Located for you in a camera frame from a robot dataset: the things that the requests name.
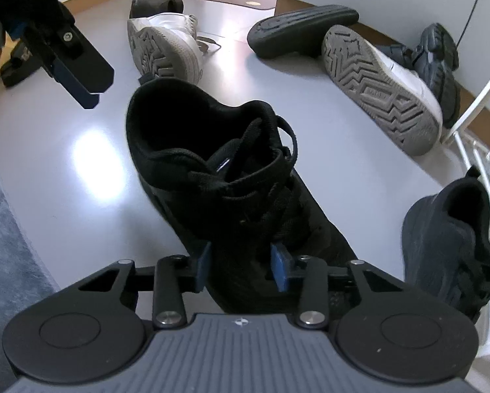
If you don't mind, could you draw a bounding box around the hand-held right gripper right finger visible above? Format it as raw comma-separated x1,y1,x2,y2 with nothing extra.
271,243,407,330

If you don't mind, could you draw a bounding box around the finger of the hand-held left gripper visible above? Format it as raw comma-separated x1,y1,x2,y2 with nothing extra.
48,25,115,94
24,35,100,110

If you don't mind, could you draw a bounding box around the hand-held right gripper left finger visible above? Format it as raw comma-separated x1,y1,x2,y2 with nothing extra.
77,241,212,329

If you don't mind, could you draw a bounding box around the black lace-up sneaker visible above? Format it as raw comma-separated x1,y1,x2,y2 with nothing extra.
125,82,358,316
401,167,490,322

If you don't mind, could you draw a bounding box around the black chunky sandal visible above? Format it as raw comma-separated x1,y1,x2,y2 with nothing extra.
411,23,462,128
129,0,185,19

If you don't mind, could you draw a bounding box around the white lace-up sneaker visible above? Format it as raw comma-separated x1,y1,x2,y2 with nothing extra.
127,13,223,86
321,25,444,157

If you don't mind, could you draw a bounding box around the dark grey clog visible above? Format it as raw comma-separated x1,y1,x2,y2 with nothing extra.
246,4,360,59
379,43,420,70

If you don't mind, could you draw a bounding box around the white metal shoe rack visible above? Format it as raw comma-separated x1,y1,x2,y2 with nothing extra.
441,55,490,357

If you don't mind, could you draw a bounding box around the black pouch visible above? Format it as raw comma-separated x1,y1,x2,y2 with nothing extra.
1,35,45,88

